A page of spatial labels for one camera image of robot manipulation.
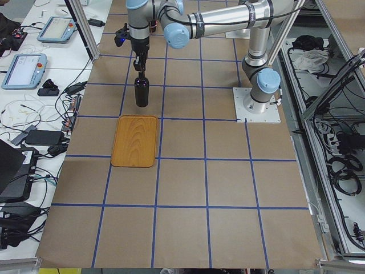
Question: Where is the black laptop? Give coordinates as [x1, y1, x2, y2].
[1, 140, 38, 203]

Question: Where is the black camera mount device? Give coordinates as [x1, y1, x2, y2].
[37, 79, 59, 96]

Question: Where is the teach pendant near person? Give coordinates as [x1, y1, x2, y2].
[37, 17, 76, 43]

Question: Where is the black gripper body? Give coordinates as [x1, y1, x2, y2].
[131, 37, 150, 71]

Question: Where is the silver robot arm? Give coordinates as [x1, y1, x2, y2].
[115, 1, 300, 107]

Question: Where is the small black power adapter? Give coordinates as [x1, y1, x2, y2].
[88, 18, 105, 27]

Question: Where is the dark wine bottle front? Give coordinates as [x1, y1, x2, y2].
[149, 21, 157, 33]

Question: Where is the dark wine bottle carried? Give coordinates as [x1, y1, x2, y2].
[134, 72, 149, 107]

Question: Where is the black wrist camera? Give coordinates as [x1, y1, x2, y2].
[114, 23, 130, 47]

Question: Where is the wooden tray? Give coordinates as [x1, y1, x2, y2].
[111, 115, 158, 168]

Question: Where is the white crumpled cloth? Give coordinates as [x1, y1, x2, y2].
[294, 49, 329, 73]

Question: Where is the black power adapter brick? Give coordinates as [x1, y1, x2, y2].
[25, 130, 64, 146]

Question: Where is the aluminium frame post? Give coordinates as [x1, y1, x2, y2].
[64, 0, 100, 62]

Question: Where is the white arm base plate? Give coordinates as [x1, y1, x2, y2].
[225, 29, 250, 39]
[233, 87, 281, 124]

